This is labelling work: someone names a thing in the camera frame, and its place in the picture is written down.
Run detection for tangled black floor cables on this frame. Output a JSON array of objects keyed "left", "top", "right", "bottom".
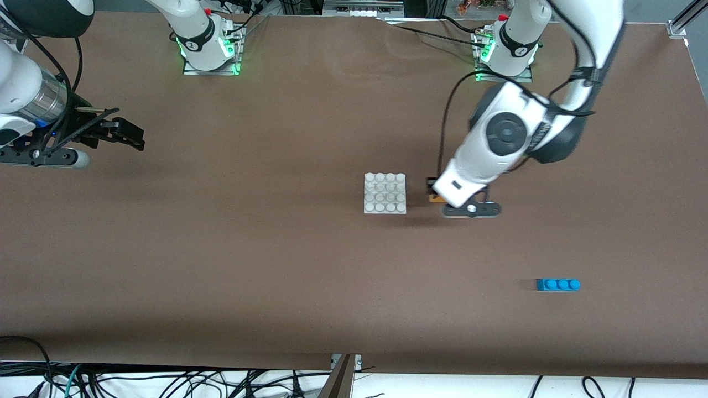
[{"left": 33, "top": 362, "right": 332, "bottom": 398}]

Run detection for brown table cover sheet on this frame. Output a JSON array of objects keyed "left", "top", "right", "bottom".
[{"left": 0, "top": 11, "right": 708, "bottom": 379}]

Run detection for black looped floor cable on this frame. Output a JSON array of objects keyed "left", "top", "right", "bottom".
[{"left": 0, "top": 336, "right": 53, "bottom": 398}]

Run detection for blue three-stud block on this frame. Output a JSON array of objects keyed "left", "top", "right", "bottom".
[{"left": 536, "top": 278, "right": 581, "bottom": 292}]

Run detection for black cable on table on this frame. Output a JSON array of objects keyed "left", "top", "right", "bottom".
[{"left": 386, "top": 15, "right": 487, "bottom": 50}]

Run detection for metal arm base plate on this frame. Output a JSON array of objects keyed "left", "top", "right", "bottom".
[
  {"left": 475, "top": 30, "right": 534, "bottom": 83},
  {"left": 183, "top": 19, "right": 244, "bottom": 76}
]

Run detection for dark metal beam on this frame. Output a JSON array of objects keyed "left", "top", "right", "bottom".
[{"left": 318, "top": 354, "right": 355, "bottom": 398}]

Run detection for teal floor cable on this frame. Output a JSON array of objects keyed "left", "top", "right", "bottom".
[{"left": 64, "top": 365, "right": 84, "bottom": 398}]

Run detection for aluminium frame profile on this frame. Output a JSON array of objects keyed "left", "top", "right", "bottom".
[{"left": 667, "top": 0, "right": 708, "bottom": 39}]

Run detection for white studded base plate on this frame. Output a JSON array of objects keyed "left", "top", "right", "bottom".
[{"left": 363, "top": 172, "right": 408, "bottom": 215}]

